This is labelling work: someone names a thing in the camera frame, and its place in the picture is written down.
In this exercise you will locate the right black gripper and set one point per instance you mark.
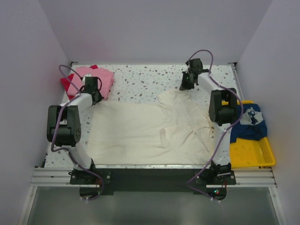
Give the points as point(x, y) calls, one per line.
point(184, 86)

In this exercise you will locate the yellow plastic tray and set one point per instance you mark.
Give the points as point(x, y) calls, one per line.
point(250, 153)

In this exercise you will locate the navy blue t shirt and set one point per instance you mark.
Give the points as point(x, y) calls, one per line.
point(252, 125)

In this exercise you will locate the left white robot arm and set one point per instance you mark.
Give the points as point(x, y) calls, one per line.
point(64, 126)

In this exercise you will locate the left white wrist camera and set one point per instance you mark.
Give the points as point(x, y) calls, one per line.
point(84, 78)

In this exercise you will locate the red folded t shirt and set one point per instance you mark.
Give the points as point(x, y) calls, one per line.
point(66, 84)

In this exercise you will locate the pink folded t shirt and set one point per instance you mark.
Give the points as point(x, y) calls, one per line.
point(106, 76)

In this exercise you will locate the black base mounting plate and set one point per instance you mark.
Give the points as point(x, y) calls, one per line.
point(110, 181)

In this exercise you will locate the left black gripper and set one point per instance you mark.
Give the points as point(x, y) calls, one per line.
point(100, 96)

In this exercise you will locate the cream t shirt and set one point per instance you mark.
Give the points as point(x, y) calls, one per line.
point(173, 131)

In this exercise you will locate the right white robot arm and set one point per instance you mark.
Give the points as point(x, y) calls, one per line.
point(223, 111)

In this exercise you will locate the aluminium frame rail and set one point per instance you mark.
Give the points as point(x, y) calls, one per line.
point(50, 189)

